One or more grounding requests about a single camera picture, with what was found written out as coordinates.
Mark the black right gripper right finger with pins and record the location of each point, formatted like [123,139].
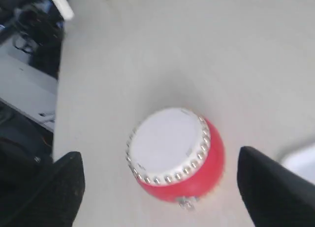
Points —
[273,195]

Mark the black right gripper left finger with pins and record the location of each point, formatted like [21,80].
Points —
[51,199]

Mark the white drumstick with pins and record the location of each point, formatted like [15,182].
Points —
[64,9]

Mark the red drum with white skin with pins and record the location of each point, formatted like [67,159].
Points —
[176,155]

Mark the white rectangular plastic tray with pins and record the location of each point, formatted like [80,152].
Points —
[301,162]

